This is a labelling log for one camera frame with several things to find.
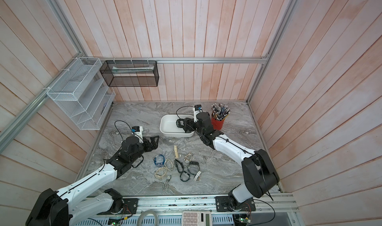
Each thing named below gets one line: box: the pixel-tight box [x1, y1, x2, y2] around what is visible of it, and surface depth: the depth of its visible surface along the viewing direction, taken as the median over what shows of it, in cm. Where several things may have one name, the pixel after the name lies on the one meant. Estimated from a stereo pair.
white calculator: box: [181, 211, 213, 226], surface depth 70 cm
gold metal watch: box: [183, 152, 193, 164], surface depth 92 cm
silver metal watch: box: [162, 174, 172, 189], surface depth 83 cm
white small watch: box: [193, 170, 202, 182], surface depth 81 cm
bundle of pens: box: [211, 103, 231, 121], surface depth 94 cm
